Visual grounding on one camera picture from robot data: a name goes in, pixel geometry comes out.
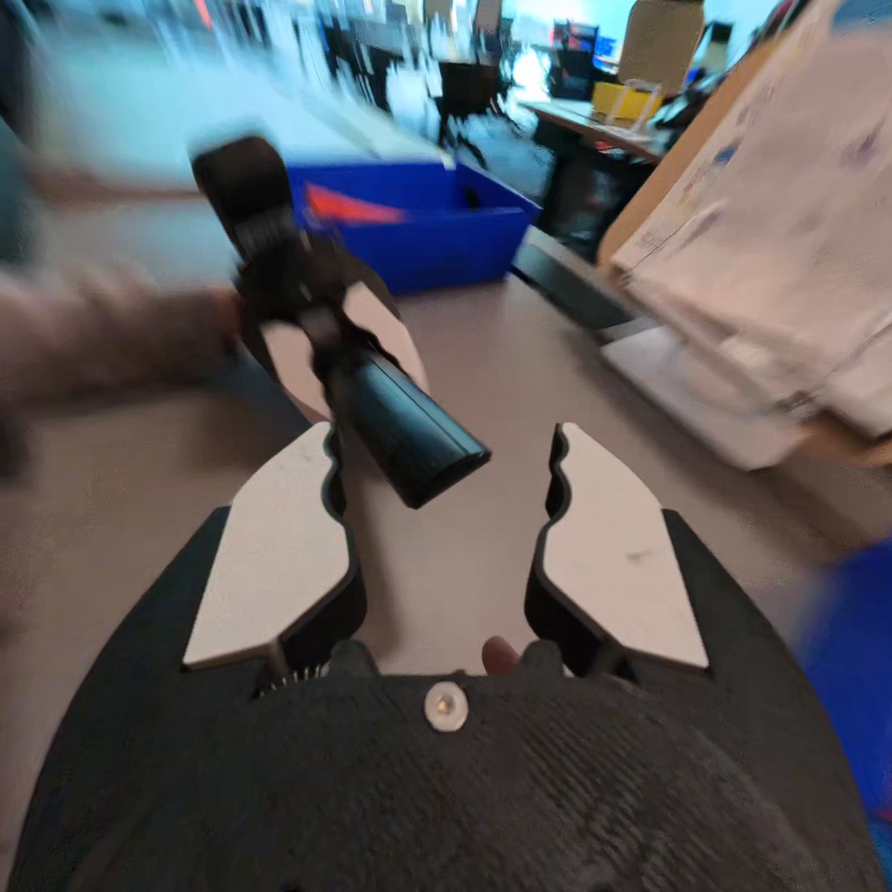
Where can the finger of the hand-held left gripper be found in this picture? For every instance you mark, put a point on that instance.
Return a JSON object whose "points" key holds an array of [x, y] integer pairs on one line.
{"points": [[387, 324], [289, 362]]}

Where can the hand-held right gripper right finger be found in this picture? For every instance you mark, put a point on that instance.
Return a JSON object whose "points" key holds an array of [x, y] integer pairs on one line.
{"points": [[613, 550]]}

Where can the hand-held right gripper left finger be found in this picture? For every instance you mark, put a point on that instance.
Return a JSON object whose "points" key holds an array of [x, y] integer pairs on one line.
{"points": [[272, 543]]}

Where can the blue storage bin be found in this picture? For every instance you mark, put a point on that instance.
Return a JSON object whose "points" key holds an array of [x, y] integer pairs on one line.
{"points": [[446, 244], [850, 662]]}

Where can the black cylinder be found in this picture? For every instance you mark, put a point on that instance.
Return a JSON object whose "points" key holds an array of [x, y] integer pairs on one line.
{"points": [[404, 432]]}

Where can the person's left forearm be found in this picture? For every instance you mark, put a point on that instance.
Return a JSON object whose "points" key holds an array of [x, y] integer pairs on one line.
{"points": [[104, 334]]}

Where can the grey desk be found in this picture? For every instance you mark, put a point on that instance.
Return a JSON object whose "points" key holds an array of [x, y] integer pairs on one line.
{"points": [[474, 348]]}

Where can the wooden desk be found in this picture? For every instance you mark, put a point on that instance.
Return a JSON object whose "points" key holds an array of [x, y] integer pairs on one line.
{"points": [[592, 129]]}

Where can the orange plastic item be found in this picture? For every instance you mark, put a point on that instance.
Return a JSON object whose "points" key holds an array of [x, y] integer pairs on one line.
{"points": [[348, 205]]}

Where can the black office chair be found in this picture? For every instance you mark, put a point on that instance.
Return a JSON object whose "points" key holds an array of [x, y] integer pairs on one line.
{"points": [[474, 97]]}

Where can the wooden document stand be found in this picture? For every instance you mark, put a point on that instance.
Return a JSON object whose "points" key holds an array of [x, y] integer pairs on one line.
{"points": [[669, 181]]}

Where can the yellow bin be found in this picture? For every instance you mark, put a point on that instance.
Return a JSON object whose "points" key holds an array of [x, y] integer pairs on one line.
{"points": [[624, 101]]}

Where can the printed sheet blue banner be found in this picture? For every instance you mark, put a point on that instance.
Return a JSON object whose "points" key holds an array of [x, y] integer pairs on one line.
{"points": [[801, 244]]}

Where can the cream rounded board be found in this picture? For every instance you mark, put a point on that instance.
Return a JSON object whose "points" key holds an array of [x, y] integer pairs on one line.
{"points": [[662, 42]]}

